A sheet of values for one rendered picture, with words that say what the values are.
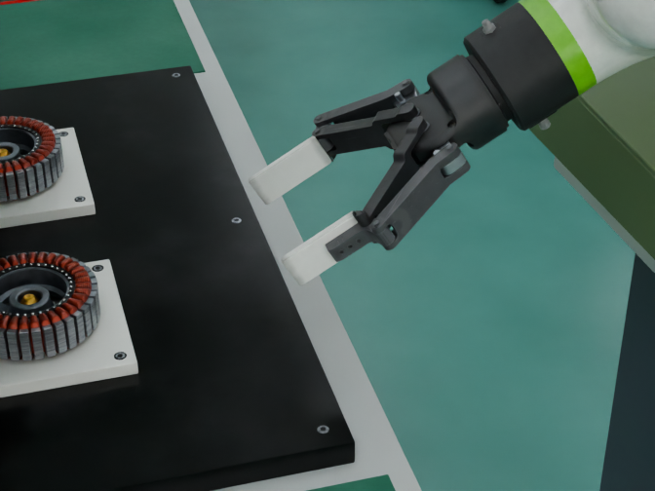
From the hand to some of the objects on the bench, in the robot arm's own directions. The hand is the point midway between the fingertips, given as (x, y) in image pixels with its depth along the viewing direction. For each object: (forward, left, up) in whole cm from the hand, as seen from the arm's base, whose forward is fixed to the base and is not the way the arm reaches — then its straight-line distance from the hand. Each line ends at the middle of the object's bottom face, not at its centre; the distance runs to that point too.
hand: (284, 223), depth 119 cm
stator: (+21, -25, -7) cm, 33 cm away
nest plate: (+22, 0, -7) cm, 23 cm away
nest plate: (+21, -25, -8) cm, 33 cm away
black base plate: (+23, -13, -10) cm, 28 cm away
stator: (+22, -1, -6) cm, 22 cm away
